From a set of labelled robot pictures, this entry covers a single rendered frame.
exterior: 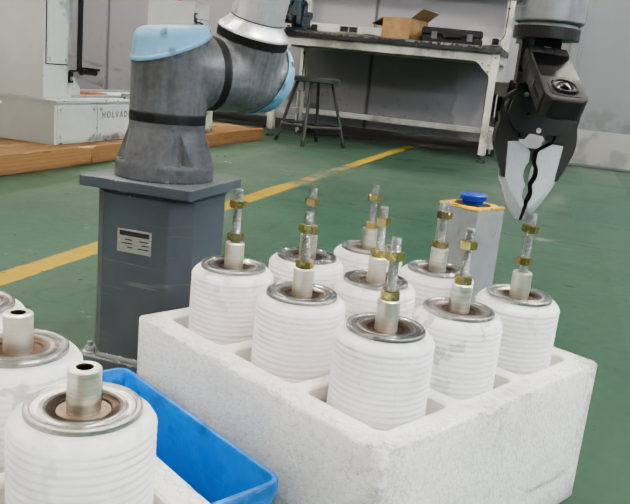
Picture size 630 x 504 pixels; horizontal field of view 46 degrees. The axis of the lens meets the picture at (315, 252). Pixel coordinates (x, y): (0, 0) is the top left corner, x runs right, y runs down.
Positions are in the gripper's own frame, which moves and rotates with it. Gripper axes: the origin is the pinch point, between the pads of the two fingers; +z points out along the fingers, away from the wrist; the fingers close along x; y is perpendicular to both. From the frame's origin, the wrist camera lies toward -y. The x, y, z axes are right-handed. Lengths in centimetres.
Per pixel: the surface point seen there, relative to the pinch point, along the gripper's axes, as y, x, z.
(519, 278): -1.0, -0.6, 7.7
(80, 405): -38, 39, 9
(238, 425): -12.8, 29.5, 22.8
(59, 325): 43, 65, 35
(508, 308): -3.9, 1.0, 10.5
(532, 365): -4.5, -2.6, 16.8
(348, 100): 526, -13, 8
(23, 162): 201, 128, 32
